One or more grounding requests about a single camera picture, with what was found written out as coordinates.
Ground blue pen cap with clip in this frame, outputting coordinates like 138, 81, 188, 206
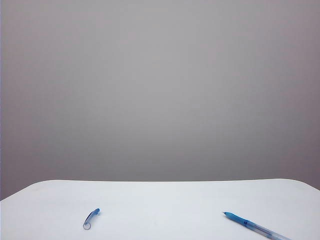
82, 207, 102, 230

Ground blue translucent ballpoint pen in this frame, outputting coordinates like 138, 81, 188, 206
221, 211, 293, 240

